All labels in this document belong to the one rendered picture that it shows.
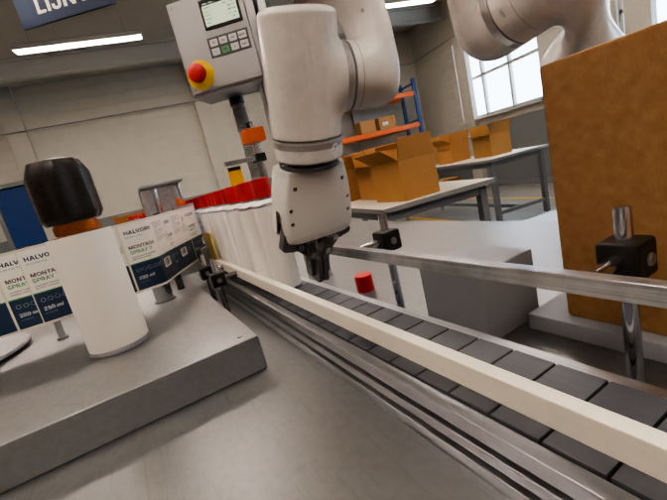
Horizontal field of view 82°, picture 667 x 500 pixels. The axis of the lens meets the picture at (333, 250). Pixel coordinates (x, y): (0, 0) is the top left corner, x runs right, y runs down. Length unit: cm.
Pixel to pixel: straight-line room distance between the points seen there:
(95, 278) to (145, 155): 785
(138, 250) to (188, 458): 53
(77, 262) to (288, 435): 40
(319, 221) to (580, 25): 46
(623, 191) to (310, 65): 32
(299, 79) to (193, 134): 805
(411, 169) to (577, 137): 198
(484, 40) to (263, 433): 65
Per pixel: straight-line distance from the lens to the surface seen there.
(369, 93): 47
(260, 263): 73
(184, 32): 97
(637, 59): 43
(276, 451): 41
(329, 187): 48
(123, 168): 851
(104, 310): 67
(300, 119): 44
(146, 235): 89
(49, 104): 891
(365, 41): 48
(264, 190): 68
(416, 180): 241
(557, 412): 27
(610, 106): 44
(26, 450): 56
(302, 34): 43
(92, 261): 66
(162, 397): 54
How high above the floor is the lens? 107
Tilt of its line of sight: 12 degrees down
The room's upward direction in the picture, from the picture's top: 14 degrees counter-clockwise
